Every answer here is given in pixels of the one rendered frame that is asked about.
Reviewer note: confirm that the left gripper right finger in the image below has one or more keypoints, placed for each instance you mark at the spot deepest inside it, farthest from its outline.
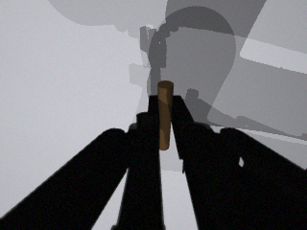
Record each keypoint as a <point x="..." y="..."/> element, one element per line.
<point x="268" y="193"/>

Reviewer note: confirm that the brown cylindrical peg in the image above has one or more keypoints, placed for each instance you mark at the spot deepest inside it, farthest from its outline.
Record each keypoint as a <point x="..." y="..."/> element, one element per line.
<point x="165" y="92"/>

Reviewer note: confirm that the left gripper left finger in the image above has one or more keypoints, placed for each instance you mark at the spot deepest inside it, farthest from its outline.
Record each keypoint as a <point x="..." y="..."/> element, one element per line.
<point x="75" y="195"/>

